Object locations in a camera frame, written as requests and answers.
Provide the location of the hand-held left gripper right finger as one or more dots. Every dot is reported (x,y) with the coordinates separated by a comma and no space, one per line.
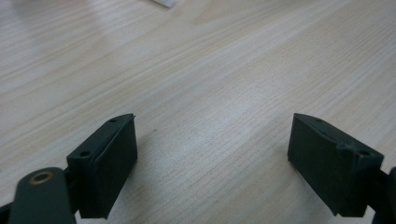
(330,161)

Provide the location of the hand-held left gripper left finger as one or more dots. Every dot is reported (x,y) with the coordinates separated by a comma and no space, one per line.
(106,161)

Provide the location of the white paper straw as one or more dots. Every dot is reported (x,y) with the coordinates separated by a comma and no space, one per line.
(165,2)

